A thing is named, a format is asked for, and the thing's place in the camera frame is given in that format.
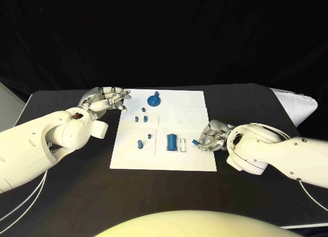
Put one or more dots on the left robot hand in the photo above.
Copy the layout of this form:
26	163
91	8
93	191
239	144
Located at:
100	98

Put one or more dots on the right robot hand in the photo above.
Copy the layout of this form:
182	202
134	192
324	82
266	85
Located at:
215	142

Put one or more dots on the ribbed blue block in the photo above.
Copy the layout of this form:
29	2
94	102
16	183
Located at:
195	142

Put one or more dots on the large blue cylinder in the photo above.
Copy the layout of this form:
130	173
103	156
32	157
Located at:
172	142

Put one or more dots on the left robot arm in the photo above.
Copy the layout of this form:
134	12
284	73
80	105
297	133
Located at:
32	138

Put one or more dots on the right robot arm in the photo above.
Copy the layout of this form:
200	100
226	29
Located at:
287	157

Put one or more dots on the white task board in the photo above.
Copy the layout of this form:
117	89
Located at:
185	103

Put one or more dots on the blue gear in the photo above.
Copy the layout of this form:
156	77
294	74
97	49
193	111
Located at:
154	101

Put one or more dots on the white cloth bundle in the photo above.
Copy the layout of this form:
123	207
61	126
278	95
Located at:
294	105

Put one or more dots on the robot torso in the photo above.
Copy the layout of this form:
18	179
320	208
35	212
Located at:
196	225

